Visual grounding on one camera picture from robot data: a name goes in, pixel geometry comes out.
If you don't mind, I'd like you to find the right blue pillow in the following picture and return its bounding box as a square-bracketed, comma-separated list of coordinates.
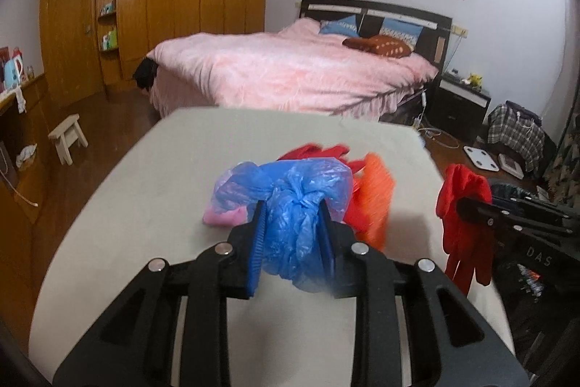
[380, 18, 424, 51]

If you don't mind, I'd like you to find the white bathroom scale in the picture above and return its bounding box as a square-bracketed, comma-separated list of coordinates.
[463, 145, 500, 172]

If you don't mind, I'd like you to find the white charging cable on floor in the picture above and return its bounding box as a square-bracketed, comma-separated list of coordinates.
[412, 89, 461, 151]

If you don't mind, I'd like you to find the plaid shirt on chair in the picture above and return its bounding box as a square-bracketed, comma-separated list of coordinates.
[486, 102, 544, 173]

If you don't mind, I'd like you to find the red glove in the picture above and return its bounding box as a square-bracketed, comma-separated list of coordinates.
[435, 164, 494, 296]

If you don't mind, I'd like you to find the brown dotted cushion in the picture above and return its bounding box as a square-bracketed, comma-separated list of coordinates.
[342, 34, 412, 59]

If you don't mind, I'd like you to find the dark patterned curtain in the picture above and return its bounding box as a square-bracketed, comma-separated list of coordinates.
[544, 0, 579, 206]

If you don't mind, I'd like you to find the left blue pillow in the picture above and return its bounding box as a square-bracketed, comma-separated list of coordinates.
[319, 15, 359, 38]

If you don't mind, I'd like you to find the orange foam net sleeve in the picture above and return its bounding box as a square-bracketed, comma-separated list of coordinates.
[350, 152, 395, 251]

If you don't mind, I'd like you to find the dark bedside cabinet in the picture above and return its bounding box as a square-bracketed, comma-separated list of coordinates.
[427, 73, 490, 144]

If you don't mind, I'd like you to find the red flat paper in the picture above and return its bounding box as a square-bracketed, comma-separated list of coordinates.
[278, 143, 366, 174]

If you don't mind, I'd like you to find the bed with dark frame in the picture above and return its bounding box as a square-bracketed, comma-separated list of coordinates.
[146, 0, 453, 125]

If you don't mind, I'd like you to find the black lined trash bin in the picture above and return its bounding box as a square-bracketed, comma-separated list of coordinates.
[490, 183, 579, 383]

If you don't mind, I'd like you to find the yellow plush toy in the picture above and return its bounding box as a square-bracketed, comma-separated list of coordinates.
[467, 74, 483, 90]

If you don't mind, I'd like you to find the blue plastic bag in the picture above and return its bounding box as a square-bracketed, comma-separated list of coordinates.
[207, 158, 353, 293]

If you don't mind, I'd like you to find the pink mesh bag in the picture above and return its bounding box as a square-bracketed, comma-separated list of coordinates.
[203, 206, 248, 228]

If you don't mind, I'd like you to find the small white wooden stool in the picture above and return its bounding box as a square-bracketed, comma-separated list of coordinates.
[48, 114, 88, 166]

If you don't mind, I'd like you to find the blue pillow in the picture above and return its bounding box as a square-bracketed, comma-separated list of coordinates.
[380, 18, 424, 51]
[319, 15, 359, 38]

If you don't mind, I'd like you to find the blue white kettle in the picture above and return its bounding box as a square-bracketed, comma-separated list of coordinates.
[4, 55, 25, 89]

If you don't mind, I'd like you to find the pink duvet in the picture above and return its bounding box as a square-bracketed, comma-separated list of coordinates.
[146, 16, 440, 118]

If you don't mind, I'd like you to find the black garment at bed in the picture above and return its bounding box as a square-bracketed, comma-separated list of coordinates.
[133, 57, 158, 92]

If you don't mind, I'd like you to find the wooden side desk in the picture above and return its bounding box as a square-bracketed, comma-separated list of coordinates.
[1, 75, 54, 326]

